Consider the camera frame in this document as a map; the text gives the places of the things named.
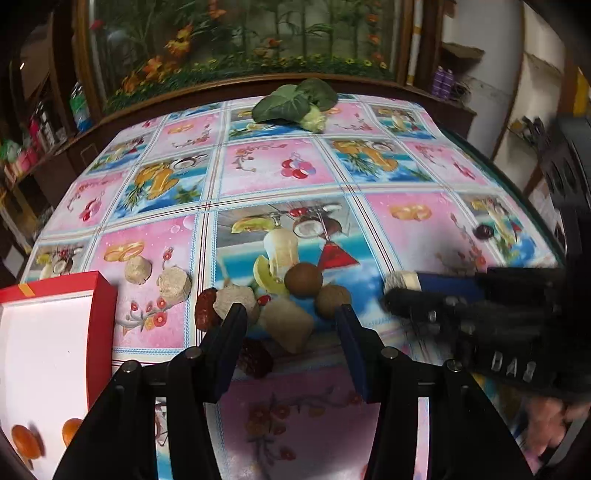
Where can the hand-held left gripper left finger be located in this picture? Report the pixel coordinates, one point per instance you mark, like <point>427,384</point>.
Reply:
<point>231,355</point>

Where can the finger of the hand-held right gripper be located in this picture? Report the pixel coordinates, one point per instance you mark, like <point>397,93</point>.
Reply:
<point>450,285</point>
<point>415,305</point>

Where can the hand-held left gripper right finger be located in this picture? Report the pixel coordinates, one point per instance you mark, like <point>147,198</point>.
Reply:
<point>355,355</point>

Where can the red date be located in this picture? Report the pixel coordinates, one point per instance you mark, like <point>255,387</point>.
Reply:
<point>255,357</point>
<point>207,308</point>

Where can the beige sugarcane chunk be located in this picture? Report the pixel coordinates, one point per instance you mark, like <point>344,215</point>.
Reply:
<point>174,286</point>
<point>137,270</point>
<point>233,297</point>
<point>287,325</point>
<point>402,280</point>

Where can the brown longan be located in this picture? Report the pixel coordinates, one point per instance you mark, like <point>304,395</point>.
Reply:
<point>333,301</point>
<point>303,279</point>

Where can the red box with white inside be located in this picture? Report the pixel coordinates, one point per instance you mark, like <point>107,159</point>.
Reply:
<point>41,360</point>

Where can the person's right hand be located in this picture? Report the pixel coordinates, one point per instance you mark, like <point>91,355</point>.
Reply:
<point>549,427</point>

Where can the orange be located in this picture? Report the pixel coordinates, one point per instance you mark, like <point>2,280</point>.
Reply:
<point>27,442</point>
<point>72,431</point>

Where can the fruit print tablecloth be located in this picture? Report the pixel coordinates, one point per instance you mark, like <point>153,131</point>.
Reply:
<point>277,166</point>

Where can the purple bottle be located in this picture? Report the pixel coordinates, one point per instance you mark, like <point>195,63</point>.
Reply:
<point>448,84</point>
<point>439,82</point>

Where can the cauliflower with green leaves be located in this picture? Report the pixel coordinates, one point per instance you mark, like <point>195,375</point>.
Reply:
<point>295,99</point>

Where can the pink container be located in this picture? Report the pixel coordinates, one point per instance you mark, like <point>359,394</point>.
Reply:
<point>27,159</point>

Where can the green labelled plastic bottle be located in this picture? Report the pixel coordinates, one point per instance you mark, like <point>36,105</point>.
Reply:
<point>79,107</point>

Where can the green packet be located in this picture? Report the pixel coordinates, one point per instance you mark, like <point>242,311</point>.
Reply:
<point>8,150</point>

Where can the artificial flower glass display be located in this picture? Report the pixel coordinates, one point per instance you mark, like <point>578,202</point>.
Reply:
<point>258,37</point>

